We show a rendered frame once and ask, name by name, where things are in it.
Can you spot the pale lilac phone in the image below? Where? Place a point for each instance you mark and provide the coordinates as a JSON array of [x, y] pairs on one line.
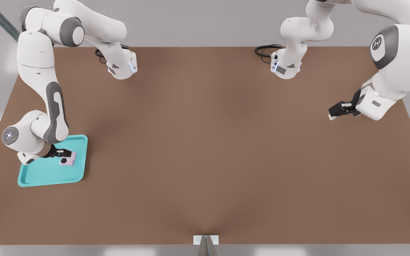
[[68, 160]]

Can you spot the pale blue-green tray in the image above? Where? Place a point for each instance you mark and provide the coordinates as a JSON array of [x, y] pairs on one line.
[[48, 170]]

